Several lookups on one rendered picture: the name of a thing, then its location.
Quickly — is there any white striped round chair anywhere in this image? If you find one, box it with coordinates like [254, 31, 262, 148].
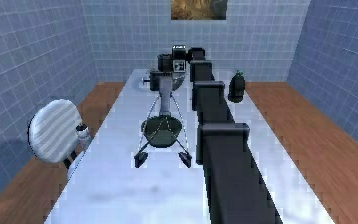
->
[27, 98, 92, 170]

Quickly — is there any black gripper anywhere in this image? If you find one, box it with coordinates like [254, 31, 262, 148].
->
[133, 69, 193, 169]

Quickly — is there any silver metal bowl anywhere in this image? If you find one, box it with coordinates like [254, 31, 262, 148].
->
[146, 67, 189, 92]

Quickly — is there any dark bottle green cap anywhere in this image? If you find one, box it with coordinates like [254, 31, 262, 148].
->
[227, 69, 247, 104]

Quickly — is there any brown framed wall picture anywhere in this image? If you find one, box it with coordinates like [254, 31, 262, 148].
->
[170, 0, 228, 21]

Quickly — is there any white shaker black cap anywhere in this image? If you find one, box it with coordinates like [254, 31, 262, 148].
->
[75, 123, 92, 150]

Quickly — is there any dark green bowl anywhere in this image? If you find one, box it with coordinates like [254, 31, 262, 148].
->
[140, 114, 184, 149]

